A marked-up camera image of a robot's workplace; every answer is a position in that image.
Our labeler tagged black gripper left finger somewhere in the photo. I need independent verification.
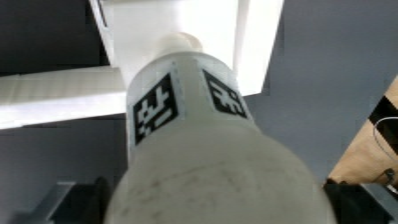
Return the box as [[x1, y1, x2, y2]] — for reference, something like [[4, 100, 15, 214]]
[[15, 177, 110, 224]]

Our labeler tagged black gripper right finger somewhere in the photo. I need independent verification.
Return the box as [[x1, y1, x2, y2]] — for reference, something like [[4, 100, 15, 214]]
[[324, 179, 398, 224]]

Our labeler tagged white lamp bulb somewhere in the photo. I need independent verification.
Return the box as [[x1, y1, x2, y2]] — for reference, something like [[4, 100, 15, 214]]
[[103, 31, 340, 224]]

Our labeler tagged white lamp base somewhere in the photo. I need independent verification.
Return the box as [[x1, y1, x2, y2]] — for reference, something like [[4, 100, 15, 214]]
[[89, 0, 285, 95]]

